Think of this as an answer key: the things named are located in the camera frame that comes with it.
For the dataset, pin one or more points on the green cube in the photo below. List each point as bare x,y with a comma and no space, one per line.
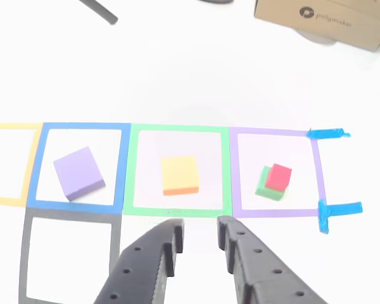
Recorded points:
261,187

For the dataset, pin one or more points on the small red cube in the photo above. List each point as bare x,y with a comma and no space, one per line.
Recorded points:
278,175

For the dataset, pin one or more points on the orange cube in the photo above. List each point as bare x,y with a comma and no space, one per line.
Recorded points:
179,172

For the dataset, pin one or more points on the purple square block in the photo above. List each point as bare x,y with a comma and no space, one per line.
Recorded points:
77,172

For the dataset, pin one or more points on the twisted blue tape strip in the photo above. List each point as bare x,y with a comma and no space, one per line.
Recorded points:
327,134

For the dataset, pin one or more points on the dark grey bar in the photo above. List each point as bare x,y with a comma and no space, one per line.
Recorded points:
101,11

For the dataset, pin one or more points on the polymaker cardboard box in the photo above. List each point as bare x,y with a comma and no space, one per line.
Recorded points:
320,22

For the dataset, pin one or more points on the green square frame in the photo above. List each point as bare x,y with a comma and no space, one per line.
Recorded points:
128,177

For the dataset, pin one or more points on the purple square frame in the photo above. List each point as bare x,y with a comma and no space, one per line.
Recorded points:
234,177

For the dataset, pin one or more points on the black square frame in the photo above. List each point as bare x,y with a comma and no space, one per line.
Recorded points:
23,253

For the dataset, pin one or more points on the blue square frame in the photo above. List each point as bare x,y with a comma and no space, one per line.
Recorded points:
38,171

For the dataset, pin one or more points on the orange square frame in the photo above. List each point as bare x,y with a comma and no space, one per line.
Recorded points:
30,171

